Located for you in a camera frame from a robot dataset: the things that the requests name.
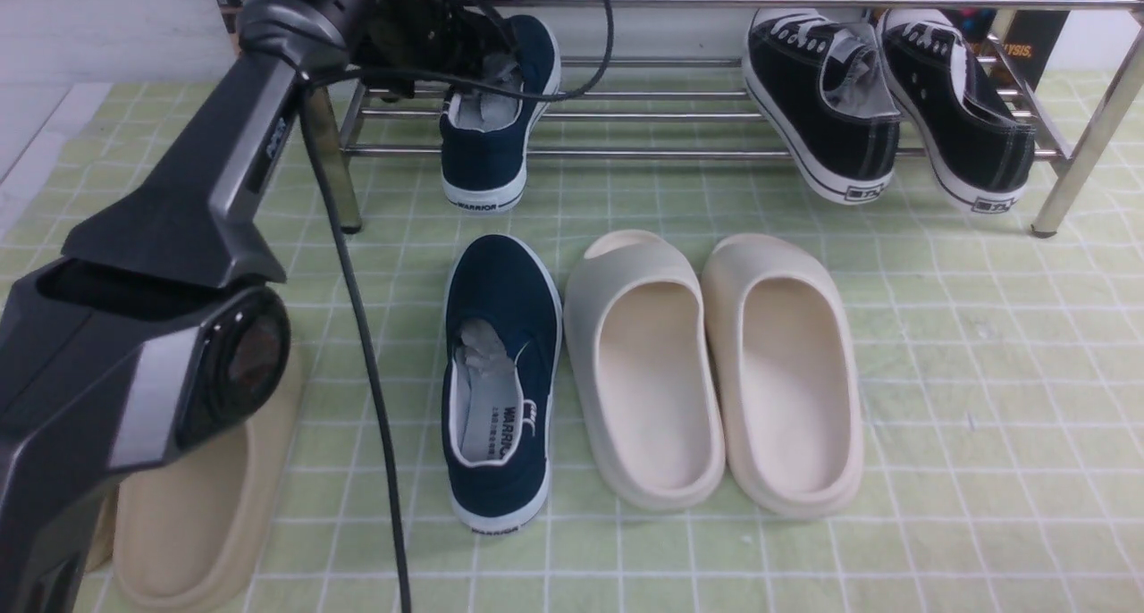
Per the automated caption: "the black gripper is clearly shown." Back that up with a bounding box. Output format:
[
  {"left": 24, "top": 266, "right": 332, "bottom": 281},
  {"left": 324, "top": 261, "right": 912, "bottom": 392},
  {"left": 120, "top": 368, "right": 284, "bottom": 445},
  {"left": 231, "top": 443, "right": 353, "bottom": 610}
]
[{"left": 353, "top": 0, "right": 518, "bottom": 79}]

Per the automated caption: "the navy canvas shoe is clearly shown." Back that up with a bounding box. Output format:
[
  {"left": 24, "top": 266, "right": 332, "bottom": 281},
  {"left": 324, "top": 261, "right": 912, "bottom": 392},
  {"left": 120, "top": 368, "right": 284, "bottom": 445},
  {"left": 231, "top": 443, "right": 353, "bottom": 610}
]
[
  {"left": 440, "top": 14, "right": 561, "bottom": 213},
  {"left": 440, "top": 234, "right": 563, "bottom": 535}
]

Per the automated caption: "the beige slipper near arm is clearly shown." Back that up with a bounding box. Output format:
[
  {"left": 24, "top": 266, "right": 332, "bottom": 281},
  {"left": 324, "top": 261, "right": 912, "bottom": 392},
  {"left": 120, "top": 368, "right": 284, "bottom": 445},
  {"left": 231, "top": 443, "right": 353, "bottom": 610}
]
[{"left": 112, "top": 348, "right": 304, "bottom": 612}]

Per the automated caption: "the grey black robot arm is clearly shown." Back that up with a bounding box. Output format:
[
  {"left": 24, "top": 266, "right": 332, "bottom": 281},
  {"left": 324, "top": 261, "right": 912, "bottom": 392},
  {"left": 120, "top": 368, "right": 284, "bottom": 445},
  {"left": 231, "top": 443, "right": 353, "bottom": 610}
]
[{"left": 1, "top": 0, "right": 514, "bottom": 612}]

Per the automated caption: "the steel shoe rack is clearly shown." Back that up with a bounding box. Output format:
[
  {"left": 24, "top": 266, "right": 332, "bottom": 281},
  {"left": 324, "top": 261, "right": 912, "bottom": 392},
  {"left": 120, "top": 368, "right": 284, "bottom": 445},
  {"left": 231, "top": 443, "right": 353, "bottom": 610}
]
[{"left": 299, "top": 0, "right": 1144, "bottom": 239}]

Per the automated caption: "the cream slipper left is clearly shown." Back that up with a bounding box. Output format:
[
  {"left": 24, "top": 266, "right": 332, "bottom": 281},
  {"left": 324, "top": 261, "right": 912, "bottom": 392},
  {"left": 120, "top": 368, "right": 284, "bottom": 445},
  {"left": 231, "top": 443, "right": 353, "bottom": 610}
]
[{"left": 564, "top": 230, "right": 726, "bottom": 511}]

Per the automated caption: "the cream slipper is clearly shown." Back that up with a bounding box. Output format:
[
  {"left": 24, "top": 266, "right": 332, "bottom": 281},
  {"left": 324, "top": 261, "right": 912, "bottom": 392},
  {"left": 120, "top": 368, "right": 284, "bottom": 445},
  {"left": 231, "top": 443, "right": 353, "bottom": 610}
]
[
  {"left": 564, "top": 230, "right": 726, "bottom": 511},
  {"left": 700, "top": 233, "right": 863, "bottom": 519}
]

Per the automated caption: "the black sneaker left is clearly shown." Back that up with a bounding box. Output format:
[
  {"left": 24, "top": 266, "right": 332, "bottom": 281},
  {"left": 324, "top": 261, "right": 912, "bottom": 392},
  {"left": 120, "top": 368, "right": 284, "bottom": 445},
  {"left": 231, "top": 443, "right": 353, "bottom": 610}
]
[{"left": 741, "top": 9, "right": 901, "bottom": 206}]

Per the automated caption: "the black sneaker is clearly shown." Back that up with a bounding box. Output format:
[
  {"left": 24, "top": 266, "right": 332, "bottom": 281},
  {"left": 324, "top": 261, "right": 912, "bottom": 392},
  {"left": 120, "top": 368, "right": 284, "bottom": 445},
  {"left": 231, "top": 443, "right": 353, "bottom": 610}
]
[
  {"left": 876, "top": 9, "right": 1035, "bottom": 215},
  {"left": 741, "top": 9, "right": 901, "bottom": 206}
]

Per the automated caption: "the cream slipper right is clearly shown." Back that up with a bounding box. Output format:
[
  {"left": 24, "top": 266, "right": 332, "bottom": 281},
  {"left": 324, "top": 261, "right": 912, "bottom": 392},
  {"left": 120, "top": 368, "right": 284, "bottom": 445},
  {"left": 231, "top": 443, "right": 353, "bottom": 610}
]
[{"left": 700, "top": 233, "right": 863, "bottom": 519}]

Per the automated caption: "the black sneaker right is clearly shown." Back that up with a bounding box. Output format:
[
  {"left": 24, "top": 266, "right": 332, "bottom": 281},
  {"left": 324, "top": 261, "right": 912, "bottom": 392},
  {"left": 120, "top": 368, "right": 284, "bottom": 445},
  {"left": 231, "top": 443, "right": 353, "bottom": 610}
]
[{"left": 876, "top": 9, "right": 1035, "bottom": 215}]

